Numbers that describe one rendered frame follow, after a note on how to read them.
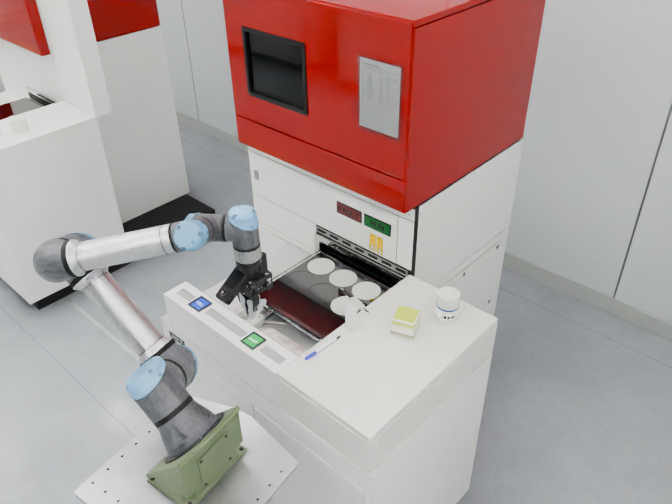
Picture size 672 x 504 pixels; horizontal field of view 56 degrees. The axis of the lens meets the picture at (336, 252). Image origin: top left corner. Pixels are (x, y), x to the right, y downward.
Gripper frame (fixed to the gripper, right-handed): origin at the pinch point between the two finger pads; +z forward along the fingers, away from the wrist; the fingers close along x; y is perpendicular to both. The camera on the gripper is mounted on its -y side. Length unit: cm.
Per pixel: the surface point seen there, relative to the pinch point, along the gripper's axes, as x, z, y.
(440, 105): -14, -48, 69
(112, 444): 81, 106, -24
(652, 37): -25, -39, 207
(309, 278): 15.4, 16.1, 38.9
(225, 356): 8.8, 18.7, -4.7
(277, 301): 14.3, 16.1, 22.5
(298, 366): -18.2, 9.6, 1.9
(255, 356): -5.6, 10.0, -3.6
